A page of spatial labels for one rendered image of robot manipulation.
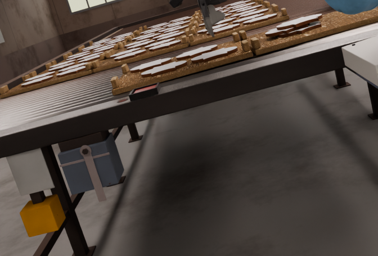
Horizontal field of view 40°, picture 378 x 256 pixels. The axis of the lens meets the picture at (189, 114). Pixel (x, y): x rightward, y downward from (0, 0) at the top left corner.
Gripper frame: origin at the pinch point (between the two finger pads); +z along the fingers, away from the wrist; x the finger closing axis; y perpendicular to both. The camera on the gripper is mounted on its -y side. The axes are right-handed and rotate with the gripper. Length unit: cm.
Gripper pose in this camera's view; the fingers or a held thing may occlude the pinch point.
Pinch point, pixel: (209, 35)
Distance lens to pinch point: 154.1
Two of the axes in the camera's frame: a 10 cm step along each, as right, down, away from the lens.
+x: -0.1, -2.3, 9.7
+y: 9.7, -2.5, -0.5
